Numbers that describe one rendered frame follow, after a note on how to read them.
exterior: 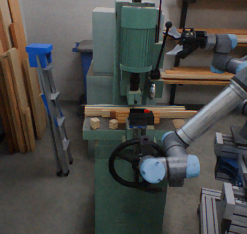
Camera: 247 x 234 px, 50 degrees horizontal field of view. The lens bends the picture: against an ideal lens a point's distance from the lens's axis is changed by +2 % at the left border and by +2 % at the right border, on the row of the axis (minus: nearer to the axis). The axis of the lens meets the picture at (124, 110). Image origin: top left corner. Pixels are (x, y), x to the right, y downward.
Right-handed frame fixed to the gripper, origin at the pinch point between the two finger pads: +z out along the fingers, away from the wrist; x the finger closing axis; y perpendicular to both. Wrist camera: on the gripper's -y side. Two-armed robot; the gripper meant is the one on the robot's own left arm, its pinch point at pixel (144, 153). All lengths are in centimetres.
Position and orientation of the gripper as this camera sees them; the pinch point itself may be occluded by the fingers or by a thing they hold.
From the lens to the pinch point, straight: 119.7
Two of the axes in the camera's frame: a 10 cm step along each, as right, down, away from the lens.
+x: 10.0, -0.8, 0.1
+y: 0.8, 9.9, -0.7
